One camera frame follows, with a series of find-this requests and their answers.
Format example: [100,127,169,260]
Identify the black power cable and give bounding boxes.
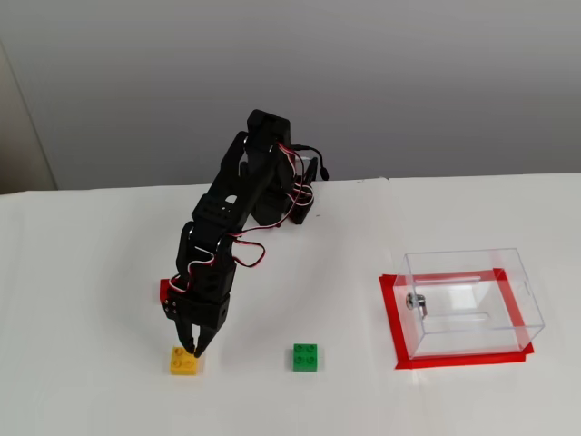
[290,144,330,181]

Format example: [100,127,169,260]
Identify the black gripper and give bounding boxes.
[164,293,231,357]

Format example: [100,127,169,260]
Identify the red tape square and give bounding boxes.
[379,267,536,372]

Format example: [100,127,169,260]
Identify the silver cam lock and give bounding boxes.
[403,293,430,320]

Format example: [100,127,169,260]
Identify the yellow lego brick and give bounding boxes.
[170,344,204,377]

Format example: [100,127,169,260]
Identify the transparent plastic box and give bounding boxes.
[393,247,546,362]

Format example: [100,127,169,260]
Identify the red white black servo cable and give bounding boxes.
[225,199,291,270]
[271,141,316,220]
[169,258,215,292]

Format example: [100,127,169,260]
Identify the green lego brick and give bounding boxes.
[291,343,320,373]

